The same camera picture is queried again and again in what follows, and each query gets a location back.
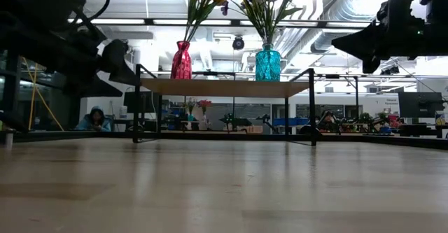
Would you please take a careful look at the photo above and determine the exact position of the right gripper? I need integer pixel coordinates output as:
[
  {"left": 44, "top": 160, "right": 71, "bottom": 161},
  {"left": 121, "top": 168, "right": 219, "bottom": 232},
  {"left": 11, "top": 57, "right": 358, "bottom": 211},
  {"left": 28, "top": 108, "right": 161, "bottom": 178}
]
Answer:
[{"left": 331, "top": 0, "right": 426, "bottom": 75}]

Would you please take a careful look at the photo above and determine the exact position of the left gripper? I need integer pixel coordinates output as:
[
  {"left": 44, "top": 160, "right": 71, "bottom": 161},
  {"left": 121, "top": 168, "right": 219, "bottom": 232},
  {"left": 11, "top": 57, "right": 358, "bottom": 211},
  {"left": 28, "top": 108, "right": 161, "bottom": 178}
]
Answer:
[{"left": 0, "top": 15, "right": 139, "bottom": 99}]

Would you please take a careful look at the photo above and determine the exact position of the red glass vase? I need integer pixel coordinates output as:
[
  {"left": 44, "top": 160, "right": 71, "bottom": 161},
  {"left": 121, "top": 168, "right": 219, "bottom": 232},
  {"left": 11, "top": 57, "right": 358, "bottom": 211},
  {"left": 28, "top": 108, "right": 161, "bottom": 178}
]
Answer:
[{"left": 170, "top": 40, "right": 193, "bottom": 80}]

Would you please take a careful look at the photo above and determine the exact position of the blue glass vase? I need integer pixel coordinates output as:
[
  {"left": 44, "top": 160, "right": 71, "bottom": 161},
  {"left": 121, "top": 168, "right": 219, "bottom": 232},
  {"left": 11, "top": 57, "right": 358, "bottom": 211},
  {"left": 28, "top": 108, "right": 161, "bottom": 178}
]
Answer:
[{"left": 254, "top": 43, "right": 282, "bottom": 83}]

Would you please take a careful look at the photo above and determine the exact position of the red flower bunch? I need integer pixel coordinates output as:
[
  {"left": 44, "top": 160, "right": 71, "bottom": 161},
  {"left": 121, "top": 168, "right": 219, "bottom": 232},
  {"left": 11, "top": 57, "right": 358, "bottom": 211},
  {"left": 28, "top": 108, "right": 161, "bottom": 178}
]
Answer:
[{"left": 182, "top": 0, "right": 225, "bottom": 43}]

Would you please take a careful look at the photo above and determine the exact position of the purple flower bunch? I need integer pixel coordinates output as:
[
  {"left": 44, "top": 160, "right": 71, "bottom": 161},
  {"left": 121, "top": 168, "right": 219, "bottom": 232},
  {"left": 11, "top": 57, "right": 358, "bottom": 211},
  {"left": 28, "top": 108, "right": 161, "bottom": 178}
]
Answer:
[{"left": 219, "top": 0, "right": 285, "bottom": 45}]

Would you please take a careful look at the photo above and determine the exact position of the vase with pink flowers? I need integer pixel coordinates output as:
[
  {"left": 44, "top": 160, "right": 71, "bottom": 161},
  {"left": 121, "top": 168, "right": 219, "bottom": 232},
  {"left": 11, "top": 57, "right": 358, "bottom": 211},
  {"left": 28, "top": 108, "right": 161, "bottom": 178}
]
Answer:
[{"left": 184, "top": 97, "right": 197, "bottom": 122}]

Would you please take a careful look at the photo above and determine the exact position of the vase with red flowers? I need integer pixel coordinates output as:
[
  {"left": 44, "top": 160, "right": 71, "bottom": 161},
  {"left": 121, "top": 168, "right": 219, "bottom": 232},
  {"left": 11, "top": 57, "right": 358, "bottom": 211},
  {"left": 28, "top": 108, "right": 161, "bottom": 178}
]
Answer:
[{"left": 197, "top": 99, "right": 213, "bottom": 131}]

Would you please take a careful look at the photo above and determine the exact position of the wooden shelf with black legs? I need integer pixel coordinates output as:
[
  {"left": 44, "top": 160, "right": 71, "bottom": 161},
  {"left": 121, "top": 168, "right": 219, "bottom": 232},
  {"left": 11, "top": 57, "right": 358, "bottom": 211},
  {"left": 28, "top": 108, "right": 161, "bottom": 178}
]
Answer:
[{"left": 132, "top": 64, "right": 360, "bottom": 147}]

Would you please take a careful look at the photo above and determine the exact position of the dark computer monitor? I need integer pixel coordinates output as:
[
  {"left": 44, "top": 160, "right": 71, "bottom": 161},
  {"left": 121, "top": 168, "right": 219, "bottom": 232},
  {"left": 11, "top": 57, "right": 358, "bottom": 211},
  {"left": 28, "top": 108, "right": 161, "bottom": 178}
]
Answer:
[
  {"left": 398, "top": 92, "right": 445, "bottom": 118},
  {"left": 123, "top": 92, "right": 160, "bottom": 114}
]

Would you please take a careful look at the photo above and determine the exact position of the person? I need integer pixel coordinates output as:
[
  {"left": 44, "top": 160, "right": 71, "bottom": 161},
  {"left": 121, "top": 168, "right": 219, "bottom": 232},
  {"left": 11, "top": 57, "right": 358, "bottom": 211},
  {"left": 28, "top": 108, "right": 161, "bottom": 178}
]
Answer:
[
  {"left": 74, "top": 106, "right": 113, "bottom": 133},
  {"left": 316, "top": 110, "right": 340, "bottom": 134}
]

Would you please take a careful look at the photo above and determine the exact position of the blue storage bin row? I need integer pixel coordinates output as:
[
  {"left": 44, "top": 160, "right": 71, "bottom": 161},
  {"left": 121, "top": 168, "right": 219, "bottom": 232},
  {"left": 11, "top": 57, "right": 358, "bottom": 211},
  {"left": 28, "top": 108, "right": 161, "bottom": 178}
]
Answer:
[{"left": 272, "top": 118, "right": 311, "bottom": 127}]

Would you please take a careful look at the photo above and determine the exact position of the black LED light bar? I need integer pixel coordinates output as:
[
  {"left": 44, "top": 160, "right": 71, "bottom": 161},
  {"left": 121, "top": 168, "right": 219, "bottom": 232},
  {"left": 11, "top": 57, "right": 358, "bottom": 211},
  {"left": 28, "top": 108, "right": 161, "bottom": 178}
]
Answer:
[{"left": 66, "top": 17, "right": 381, "bottom": 30}]

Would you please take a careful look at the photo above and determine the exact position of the black ceiling spotlight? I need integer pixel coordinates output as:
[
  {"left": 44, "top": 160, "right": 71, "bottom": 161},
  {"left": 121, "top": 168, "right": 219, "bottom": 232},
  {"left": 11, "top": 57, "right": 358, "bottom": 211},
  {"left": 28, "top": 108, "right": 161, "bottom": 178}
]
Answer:
[{"left": 232, "top": 36, "right": 246, "bottom": 51}]

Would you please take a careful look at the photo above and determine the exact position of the small black desk device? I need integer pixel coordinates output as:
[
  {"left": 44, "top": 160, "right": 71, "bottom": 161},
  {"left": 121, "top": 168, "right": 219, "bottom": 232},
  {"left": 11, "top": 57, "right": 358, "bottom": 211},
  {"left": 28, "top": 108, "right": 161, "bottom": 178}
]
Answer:
[{"left": 219, "top": 113, "right": 253, "bottom": 129}]

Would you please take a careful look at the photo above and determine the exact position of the yellow extension cable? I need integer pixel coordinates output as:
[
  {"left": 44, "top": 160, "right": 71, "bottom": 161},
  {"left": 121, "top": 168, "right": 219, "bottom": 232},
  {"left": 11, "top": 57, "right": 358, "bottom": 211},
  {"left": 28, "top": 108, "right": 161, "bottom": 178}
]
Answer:
[{"left": 20, "top": 56, "right": 65, "bottom": 132}]

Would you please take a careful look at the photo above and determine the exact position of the small grey post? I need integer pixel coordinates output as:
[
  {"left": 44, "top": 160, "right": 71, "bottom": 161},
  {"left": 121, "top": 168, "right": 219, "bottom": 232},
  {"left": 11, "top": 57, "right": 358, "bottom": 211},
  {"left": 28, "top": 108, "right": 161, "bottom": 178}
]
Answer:
[{"left": 3, "top": 130, "right": 15, "bottom": 150}]

